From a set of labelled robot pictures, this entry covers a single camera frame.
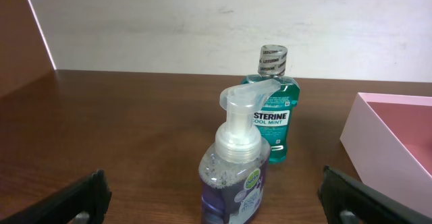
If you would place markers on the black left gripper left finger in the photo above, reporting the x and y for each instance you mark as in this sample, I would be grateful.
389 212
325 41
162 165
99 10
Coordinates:
89 195

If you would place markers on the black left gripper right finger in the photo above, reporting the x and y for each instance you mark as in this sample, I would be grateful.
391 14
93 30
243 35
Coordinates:
347 200

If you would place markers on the green Listerine mouthwash bottle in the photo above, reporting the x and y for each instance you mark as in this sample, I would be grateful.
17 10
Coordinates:
273 120

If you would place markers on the pink open cardboard box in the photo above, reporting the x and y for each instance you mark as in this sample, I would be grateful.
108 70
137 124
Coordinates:
388 140

